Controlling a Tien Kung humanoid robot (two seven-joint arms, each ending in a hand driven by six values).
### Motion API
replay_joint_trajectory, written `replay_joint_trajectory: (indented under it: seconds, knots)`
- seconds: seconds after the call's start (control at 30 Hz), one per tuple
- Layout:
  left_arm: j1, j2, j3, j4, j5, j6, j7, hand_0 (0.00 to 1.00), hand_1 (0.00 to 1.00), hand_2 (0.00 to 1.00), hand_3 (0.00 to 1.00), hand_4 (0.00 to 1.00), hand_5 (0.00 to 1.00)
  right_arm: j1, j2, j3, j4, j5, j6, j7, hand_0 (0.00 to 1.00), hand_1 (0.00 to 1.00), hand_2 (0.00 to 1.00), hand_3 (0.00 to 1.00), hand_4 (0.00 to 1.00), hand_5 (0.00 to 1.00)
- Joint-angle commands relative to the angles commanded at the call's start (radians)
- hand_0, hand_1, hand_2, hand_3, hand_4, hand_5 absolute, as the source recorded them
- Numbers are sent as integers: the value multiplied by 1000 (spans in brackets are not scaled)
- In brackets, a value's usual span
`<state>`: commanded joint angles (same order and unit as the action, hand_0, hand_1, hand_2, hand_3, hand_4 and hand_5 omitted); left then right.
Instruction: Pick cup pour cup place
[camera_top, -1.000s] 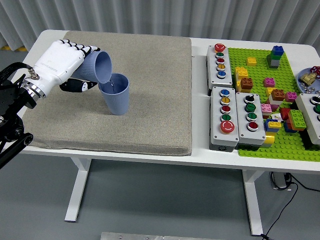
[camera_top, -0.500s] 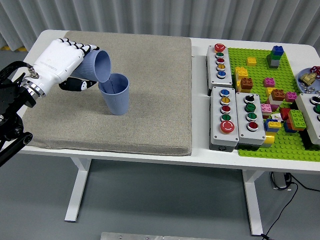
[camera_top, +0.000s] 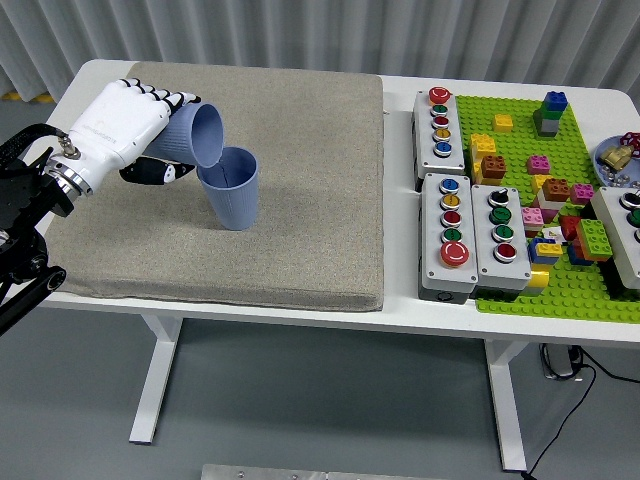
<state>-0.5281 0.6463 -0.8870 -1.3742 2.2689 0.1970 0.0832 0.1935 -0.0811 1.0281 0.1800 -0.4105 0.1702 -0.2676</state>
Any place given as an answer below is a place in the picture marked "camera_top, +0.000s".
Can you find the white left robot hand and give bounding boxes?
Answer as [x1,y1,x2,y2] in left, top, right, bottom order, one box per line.
[49,77,203,192]

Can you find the blue ribbed cup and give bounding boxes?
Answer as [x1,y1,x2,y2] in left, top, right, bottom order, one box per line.
[147,102,226,170]
[196,146,260,232]

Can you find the grey-brown mat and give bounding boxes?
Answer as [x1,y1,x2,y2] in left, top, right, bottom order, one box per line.
[28,61,386,313]

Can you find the white curtain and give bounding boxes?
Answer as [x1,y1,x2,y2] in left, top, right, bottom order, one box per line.
[0,0,640,101]

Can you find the white table leg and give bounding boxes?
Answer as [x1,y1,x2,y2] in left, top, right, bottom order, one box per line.
[128,314,184,445]
[483,339,529,472]

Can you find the grey five-button box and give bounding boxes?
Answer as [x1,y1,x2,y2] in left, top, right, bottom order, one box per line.
[410,87,467,192]
[417,172,479,303]

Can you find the yellow brick stack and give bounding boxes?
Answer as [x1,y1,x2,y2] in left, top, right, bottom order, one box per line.
[468,132,498,185]

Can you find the grey button box with selector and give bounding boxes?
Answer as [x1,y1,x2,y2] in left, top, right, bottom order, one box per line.
[470,183,532,301]

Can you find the green brick baseplate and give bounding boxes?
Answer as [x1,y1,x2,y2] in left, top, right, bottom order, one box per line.
[454,94,640,319]

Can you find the pink brick on white brick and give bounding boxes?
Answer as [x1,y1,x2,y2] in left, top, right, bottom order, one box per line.
[520,206,544,237]

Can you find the blue green grey brick tower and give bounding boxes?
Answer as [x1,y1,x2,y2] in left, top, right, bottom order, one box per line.
[531,90,569,138]

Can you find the brown brick on white brick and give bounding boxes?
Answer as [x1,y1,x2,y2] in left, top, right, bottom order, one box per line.
[530,177,571,211]

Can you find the blue and yellow brick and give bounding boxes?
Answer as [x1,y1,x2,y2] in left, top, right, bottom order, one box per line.
[527,236,563,266]

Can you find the yellow round brick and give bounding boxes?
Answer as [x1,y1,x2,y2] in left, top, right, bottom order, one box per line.
[524,268,551,300]

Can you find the red brick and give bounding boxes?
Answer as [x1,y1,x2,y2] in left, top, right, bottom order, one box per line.
[558,214,582,242]

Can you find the blue plate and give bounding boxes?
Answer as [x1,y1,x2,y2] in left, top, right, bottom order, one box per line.
[592,135,640,187]

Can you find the green topped brick stack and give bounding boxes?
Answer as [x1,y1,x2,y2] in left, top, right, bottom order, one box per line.
[566,218,615,266]

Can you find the gold figure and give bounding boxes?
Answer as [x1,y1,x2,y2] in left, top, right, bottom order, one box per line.
[599,144,632,168]

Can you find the grey power adapter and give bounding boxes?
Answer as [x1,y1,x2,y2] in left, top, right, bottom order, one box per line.
[538,342,584,381]

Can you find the white button box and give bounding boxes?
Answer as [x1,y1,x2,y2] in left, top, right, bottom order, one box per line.
[589,185,640,292]

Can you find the black brick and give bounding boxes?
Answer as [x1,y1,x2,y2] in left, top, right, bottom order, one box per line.
[602,259,631,304]

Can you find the black cable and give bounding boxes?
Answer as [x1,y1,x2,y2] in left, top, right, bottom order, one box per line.
[519,349,640,480]

